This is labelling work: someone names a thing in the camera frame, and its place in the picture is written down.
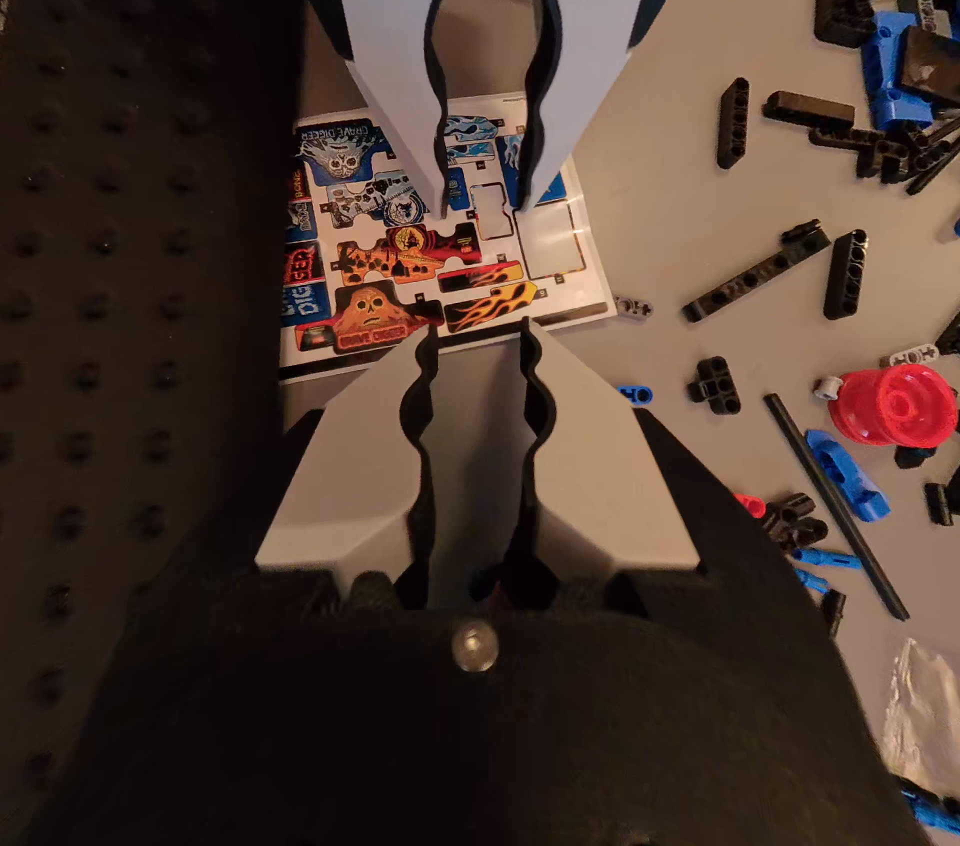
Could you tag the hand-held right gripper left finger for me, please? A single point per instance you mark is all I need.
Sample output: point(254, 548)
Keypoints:
point(345, 486)

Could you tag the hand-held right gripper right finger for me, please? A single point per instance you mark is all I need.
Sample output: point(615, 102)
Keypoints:
point(607, 486)

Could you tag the colourful sticker sheet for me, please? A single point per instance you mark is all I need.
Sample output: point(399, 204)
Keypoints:
point(390, 261)

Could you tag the grey desk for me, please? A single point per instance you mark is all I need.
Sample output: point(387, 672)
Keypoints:
point(660, 186)

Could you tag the blue small connector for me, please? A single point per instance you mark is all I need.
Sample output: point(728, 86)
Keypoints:
point(634, 394)

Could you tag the grey small connector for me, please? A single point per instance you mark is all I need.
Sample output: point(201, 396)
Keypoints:
point(631, 308)

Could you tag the scattered black toy beams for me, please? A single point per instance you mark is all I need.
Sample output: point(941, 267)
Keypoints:
point(733, 126)

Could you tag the blue curved panel piece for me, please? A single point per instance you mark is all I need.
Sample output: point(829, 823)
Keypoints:
point(847, 478)

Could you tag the blue toy panel piece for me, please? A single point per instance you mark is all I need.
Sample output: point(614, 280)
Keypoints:
point(881, 81)

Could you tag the black square panel piece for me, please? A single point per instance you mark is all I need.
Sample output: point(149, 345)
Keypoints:
point(930, 66)

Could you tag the long black axle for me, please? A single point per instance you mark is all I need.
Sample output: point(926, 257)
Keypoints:
point(877, 574)

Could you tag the red toy wheel hub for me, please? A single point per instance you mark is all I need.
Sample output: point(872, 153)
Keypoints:
point(892, 407)

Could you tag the light grey angled beam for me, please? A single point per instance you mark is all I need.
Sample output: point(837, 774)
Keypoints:
point(911, 356)

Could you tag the clear plastic bag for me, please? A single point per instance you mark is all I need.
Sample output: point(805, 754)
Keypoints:
point(922, 711)

